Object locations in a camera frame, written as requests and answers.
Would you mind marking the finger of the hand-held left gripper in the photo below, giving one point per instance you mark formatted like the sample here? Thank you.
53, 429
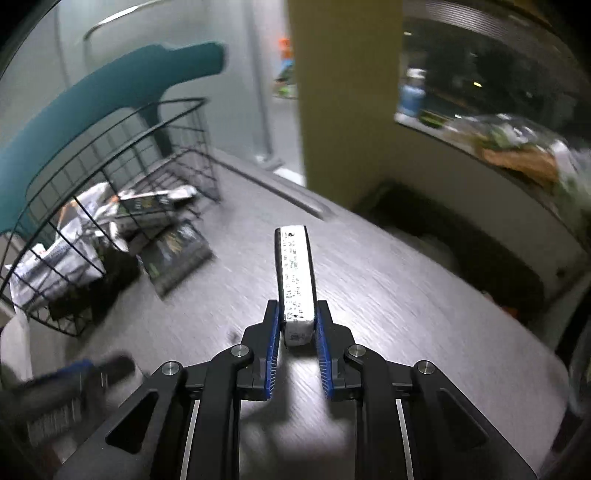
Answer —
83, 371

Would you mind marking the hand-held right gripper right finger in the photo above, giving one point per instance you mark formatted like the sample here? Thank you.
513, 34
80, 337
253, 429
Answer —
324, 350

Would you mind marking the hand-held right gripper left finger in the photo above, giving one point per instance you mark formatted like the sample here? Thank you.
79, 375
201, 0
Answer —
272, 350

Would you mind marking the black white-sided tissue box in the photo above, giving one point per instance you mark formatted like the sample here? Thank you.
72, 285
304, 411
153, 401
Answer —
295, 277

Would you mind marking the pile of black packets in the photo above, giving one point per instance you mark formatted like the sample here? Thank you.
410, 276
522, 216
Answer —
175, 254

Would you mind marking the green round container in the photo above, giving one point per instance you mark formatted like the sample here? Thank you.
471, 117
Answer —
433, 119

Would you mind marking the wooden shelf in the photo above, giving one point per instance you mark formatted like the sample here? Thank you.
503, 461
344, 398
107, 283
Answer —
341, 92

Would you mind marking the teal chair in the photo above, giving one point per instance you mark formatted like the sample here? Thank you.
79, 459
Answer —
69, 110

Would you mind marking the brown paper bag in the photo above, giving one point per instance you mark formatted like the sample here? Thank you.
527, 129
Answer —
521, 166

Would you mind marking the blue spray bottle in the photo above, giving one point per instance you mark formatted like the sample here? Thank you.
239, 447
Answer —
411, 94

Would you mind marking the clear plastic food bag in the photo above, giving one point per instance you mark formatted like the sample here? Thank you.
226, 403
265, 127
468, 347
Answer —
508, 131

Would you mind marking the white and green plastic bags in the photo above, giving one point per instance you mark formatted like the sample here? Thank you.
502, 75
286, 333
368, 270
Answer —
575, 184

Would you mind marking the orange-capped spray bottle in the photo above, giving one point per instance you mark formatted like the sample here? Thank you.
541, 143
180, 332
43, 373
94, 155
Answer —
285, 48

